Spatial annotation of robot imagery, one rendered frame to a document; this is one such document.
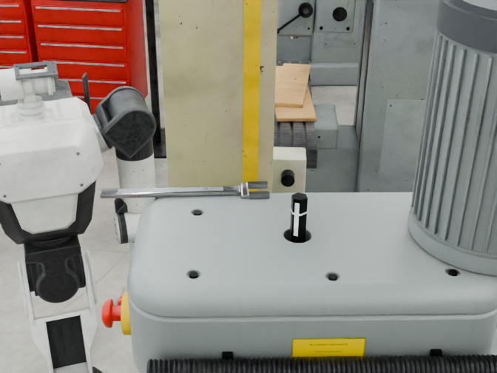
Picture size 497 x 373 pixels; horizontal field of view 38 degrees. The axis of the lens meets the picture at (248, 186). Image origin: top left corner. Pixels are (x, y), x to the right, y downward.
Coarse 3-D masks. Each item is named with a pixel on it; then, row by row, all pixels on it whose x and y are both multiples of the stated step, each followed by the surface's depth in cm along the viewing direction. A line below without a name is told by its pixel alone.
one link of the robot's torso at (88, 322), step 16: (32, 304) 179; (32, 320) 173; (48, 320) 174; (64, 320) 179; (80, 320) 180; (96, 320) 178; (32, 336) 174; (48, 336) 179; (64, 336) 180; (80, 336) 182; (48, 352) 175; (64, 352) 182; (80, 352) 183; (64, 368) 182; (80, 368) 182; (96, 368) 189
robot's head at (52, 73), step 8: (16, 64) 150; (24, 64) 150; (32, 64) 151; (40, 64) 151; (48, 64) 152; (16, 72) 149; (48, 72) 151; (56, 72) 151; (16, 80) 149; (56, 80) 153
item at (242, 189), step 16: (112, 192) 103; (128, 192) 103; (144, 192) 103; (160, 192) 103; (176, 192) 104; (192, 192) 104; (208, 192) 104; (224, 192) 104; (240, 192) 104; (256, 192) 104
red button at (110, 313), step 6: (108, 300) 100; (102, 306) 100; (108, 306) 100; (114, 306) 101; (120, 306) 101; (102, 312) 100; (108, 312) 99; (114, 312) 100; (120, 312) 100; (102, 318) 100; (108, 318) 99; (114, 318) 100; (120, 318) 100; (108, 324) 100
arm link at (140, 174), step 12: (120, 168) 171; (132, 168) 169; (144, 168) 170; (120, 180) 173; (132, 180) 171; (144, 180) 172; (120, 204) 175; (132, 204) 174; (144, 204) 175; (120, 228) 173; (120, 240) 174
